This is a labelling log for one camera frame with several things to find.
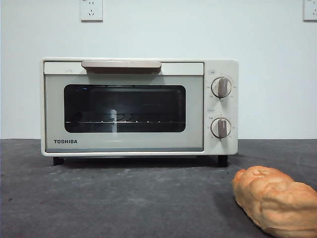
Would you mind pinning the white Toshiba toaster oven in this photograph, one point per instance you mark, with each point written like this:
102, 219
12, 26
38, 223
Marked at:
221, 67

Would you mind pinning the white wall socket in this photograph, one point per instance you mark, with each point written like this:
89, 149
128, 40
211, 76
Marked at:
91, 11
310, 11

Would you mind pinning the golden brown bread loaf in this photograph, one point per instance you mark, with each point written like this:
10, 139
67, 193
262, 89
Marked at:
270, 198

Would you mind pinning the beige oven timer knob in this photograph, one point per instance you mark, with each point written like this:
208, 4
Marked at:
221, 128

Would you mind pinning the beige oven temperature knob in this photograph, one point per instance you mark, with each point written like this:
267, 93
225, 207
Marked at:
222, 87

